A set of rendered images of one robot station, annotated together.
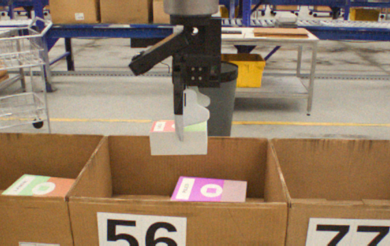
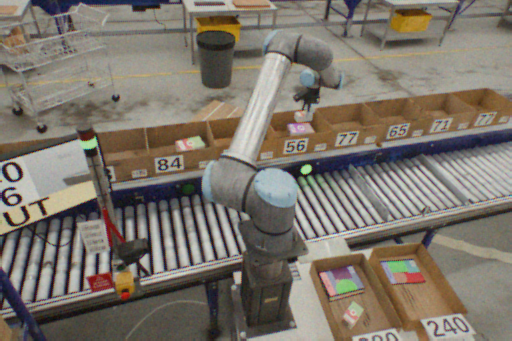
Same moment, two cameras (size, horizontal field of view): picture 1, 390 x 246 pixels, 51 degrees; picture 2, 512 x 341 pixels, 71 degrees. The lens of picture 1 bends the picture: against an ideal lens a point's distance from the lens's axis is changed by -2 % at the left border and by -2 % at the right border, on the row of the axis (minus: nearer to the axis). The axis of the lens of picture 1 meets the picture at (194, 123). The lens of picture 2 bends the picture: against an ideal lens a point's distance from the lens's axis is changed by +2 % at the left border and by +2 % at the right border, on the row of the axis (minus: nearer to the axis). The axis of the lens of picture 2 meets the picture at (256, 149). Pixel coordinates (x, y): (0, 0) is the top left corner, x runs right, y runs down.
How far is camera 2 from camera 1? 171 cm
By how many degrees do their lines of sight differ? 26
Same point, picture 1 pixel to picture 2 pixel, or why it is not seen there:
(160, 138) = (301, 117)
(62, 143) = not seen: hidden behind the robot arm
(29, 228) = (265, 148)
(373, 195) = (344, 121)
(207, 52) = (315, 94)
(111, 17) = not seen: outside the picture
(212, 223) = (314, 138)
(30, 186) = not seen: hidden behind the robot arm
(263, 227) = (326, 137)
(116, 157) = not seen: hidden behind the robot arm
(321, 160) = (330, 112)
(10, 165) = (226, 129)
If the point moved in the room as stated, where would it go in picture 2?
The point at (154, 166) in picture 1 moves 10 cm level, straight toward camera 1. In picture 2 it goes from (278, 121) to (285, 129)
